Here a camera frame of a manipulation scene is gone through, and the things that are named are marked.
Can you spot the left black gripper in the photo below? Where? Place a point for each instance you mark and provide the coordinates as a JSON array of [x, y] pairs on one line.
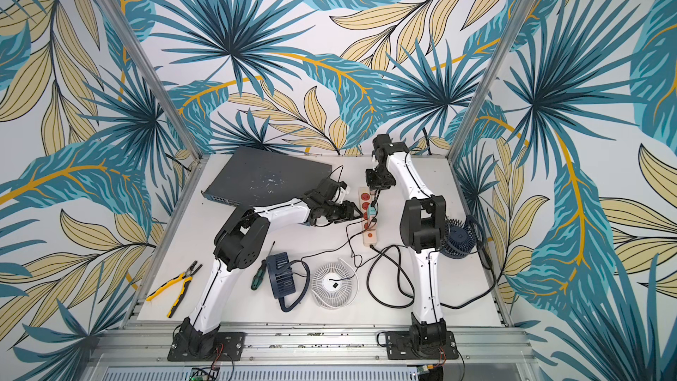
[[348, 212]]

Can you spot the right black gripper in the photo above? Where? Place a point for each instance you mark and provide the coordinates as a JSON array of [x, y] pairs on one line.
[[378, 182]]

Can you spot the beige power strip red sockets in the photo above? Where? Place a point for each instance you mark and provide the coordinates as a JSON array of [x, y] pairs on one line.
[[368, 198]]

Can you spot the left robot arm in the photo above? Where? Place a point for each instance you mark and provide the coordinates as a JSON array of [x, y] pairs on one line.
[[238, 245]]

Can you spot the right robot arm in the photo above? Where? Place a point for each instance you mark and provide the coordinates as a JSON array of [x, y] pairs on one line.
[[422, 229]]

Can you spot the white round desk fan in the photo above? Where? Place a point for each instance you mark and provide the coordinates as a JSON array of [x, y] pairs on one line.
[[334, 285]]

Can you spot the navy blue desk fan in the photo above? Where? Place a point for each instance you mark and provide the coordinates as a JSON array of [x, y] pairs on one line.
[[282, 279]]

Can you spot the dark blue round fan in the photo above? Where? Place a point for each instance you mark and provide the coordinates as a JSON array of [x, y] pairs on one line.
[[459, 241]]

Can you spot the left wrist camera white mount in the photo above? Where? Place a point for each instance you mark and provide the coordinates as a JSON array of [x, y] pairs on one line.
[[341, 192]]

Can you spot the dark grey network switch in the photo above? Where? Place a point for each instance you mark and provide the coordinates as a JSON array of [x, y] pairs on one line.
[[254, 177]]

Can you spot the green handled screwdriver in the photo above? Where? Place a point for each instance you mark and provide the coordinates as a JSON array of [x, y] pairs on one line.
[[258, 278]]

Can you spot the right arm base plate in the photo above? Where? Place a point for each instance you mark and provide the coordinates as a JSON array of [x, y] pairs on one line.
[[422, 341]]

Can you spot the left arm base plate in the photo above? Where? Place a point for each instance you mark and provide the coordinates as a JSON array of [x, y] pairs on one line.
[[191, 345]]

